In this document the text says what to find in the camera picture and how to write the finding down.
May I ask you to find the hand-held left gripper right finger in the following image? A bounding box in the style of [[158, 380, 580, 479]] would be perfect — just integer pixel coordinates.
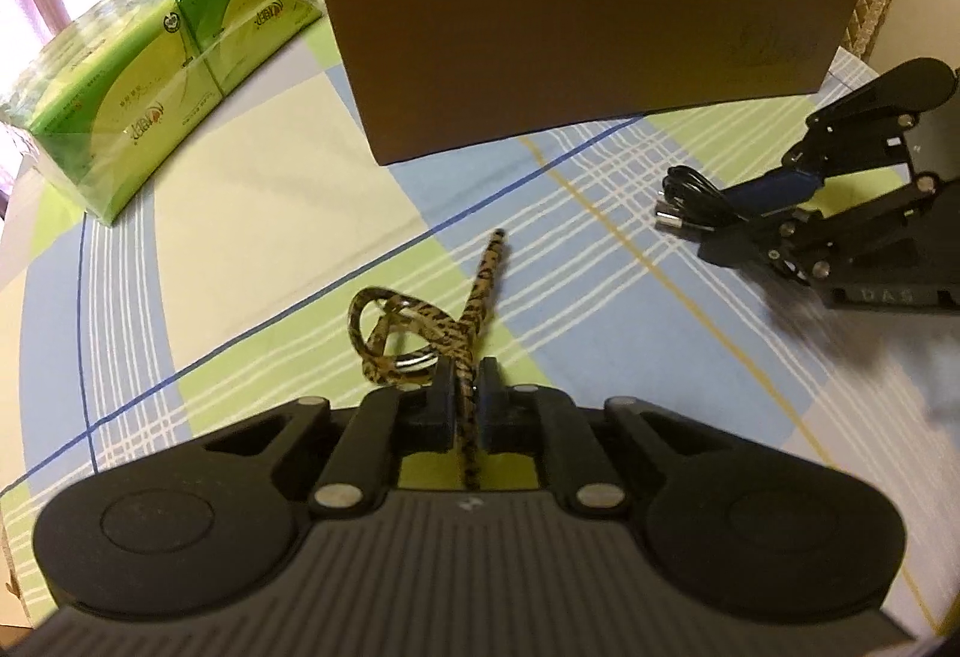
[[480, 358, 721, 515]]

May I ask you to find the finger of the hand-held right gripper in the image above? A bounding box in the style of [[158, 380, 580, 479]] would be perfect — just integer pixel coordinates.
[[724, 94, 920, 217], [697, 175, 940, 288]]

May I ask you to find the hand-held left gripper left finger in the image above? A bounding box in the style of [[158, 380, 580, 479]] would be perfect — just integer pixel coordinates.
[[202, 361, 458, 515]]

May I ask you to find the black cable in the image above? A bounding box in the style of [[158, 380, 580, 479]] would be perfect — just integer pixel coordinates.
[[654, 166, 752, 236]]

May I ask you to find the leopard print strap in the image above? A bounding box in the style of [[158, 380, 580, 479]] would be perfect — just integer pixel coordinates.
[[349, 229, 512, 489]]

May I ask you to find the brown cardboard box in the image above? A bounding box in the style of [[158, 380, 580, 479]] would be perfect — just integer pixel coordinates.
[[313, 0, 869, 168]]

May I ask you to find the green tissue pack bundle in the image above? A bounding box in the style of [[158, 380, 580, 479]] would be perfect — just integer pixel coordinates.
[[0, 0, 326, 225]]

